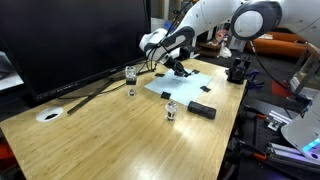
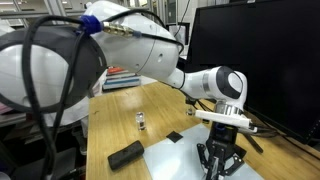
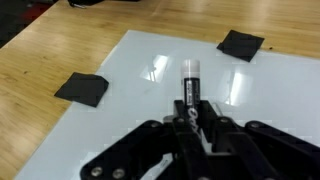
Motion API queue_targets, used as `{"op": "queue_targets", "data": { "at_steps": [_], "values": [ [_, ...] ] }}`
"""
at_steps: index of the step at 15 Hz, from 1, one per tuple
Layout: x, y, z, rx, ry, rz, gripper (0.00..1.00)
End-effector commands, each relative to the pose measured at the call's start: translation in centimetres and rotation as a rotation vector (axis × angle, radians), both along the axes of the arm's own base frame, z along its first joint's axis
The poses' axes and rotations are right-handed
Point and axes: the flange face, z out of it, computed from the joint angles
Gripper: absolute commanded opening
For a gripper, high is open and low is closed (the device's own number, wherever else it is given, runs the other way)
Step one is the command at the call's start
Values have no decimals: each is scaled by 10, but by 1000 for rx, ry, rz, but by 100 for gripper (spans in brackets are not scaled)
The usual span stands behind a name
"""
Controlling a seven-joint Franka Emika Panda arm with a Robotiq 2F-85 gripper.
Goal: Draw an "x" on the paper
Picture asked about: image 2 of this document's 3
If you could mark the large black monitor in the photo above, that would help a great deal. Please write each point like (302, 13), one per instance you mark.
(276, 43)

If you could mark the light blue book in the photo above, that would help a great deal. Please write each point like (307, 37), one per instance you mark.
(121, 83)

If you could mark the dark grey chair seat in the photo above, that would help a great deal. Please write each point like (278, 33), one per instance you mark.
(63, 165)

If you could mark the black eraser block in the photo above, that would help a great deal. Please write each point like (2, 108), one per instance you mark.
(126, 155)

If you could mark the red book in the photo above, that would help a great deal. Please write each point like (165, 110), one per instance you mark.
(115, 70)

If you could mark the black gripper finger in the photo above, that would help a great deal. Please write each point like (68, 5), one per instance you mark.
(230, 168)
(209, 166)

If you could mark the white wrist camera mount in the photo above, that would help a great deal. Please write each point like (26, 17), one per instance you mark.
(223, 119)

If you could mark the dark blue book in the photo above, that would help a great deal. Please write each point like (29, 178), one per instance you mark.
(121, 76)

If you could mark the white paper sheet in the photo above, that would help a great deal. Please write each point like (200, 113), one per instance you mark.
(173, 160)

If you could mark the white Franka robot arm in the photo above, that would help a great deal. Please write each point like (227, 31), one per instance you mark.
(133, 50)

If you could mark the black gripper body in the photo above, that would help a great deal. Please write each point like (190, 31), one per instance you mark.
(221, 138)

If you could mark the black monitor stand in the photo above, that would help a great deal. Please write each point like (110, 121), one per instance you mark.
(255, 143)

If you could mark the short clear glass jar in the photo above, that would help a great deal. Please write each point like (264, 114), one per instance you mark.
(141, 121)

